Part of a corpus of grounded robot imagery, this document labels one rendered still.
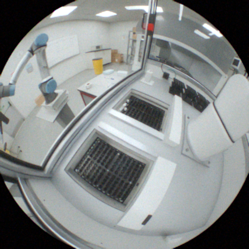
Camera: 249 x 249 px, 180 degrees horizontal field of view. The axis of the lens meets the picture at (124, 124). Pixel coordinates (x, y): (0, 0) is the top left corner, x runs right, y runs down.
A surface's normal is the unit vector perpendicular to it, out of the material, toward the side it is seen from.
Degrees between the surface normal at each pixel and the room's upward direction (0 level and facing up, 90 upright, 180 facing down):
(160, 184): 0
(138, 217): 0
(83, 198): 0
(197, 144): 90
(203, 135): 90
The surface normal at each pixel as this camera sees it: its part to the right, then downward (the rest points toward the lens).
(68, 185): 0.05, -0.53
